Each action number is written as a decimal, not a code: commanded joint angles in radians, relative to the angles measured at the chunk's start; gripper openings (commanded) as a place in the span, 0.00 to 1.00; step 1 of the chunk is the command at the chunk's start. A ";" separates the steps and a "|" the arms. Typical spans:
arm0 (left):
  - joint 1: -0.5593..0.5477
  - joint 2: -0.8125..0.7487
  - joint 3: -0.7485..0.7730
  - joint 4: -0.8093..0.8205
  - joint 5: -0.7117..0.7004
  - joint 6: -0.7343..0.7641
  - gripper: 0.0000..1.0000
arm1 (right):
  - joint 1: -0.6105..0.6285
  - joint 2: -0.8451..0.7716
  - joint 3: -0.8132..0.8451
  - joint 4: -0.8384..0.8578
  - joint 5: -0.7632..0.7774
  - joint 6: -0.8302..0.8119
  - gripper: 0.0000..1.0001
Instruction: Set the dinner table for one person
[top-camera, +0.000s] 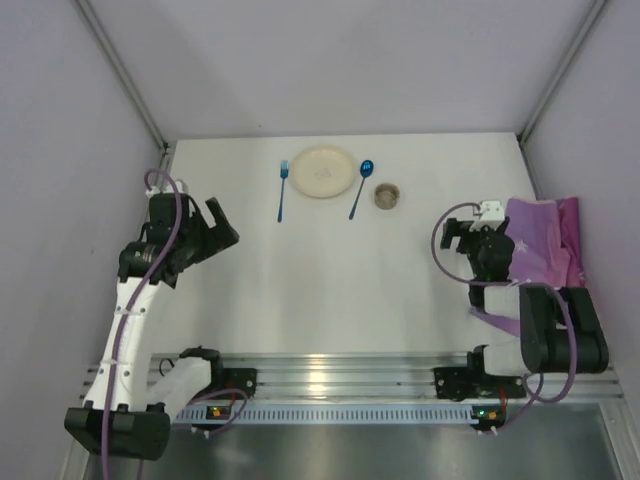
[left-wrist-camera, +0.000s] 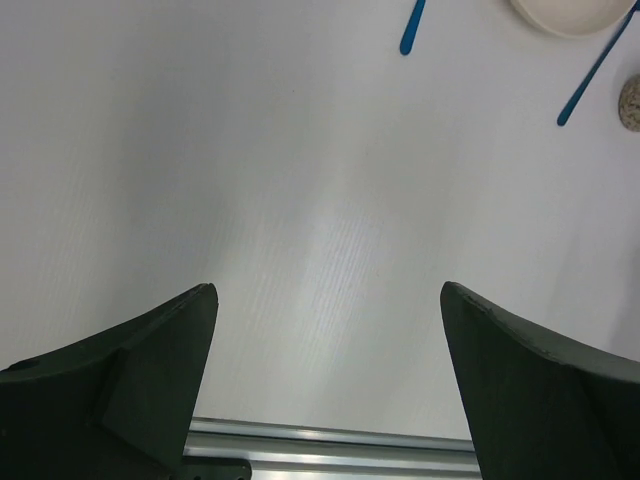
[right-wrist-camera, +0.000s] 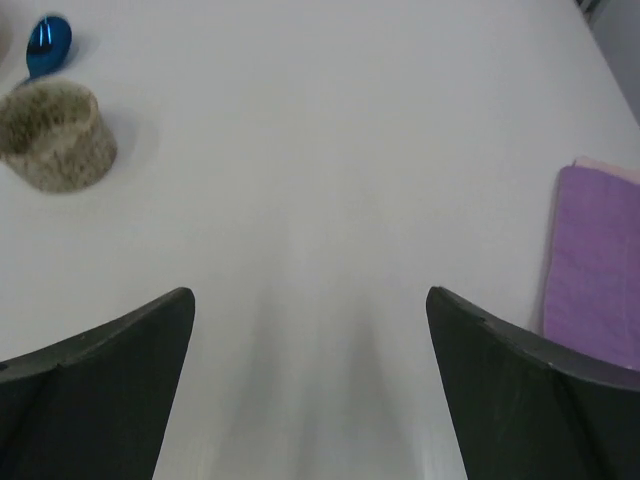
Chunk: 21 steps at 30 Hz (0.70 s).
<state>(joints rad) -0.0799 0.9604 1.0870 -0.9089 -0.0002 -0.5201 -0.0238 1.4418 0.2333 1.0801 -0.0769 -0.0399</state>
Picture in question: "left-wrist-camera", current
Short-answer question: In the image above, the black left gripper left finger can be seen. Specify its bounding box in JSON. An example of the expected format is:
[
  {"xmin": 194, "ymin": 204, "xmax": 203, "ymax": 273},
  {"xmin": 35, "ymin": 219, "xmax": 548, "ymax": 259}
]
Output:
[{"xmin": 1, "ymin": 283, "xmax": 219, "ymax": 479}]

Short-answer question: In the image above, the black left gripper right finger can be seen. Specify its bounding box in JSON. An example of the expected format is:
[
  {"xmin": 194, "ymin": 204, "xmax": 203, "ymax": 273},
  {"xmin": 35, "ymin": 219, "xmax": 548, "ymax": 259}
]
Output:
[{"xmin": 440, "ymin": 282, "xmax": 639, "ymax": 479}]

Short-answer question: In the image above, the blue metal spoon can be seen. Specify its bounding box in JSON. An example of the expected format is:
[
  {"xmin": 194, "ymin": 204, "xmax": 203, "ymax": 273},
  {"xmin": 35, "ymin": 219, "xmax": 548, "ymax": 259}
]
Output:
[{"xmin": 556, "ymin": 1, "xmax": 639, "ymax": 127}]

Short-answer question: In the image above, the blue metal fork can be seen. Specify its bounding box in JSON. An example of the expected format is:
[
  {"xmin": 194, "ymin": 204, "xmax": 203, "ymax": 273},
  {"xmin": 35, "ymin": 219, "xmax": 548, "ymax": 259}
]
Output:
[{"xmin": 399, "ymin": 0, "xmax": 426, "ymax": 56}]

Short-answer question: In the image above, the cream round plate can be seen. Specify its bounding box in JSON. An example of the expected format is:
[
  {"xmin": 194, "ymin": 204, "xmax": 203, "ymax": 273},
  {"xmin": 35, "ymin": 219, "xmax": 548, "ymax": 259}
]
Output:
[{"xmin": 510, "ymin": 0, "xmax": 635, "ymax": 39}]

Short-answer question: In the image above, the aluminium rail base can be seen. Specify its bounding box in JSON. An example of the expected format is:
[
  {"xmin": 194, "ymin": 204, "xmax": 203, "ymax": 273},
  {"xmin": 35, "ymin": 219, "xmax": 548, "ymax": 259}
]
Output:
[{"xmin": 184, "ymin": 418, "xmax": 481, "ymax": 479}]

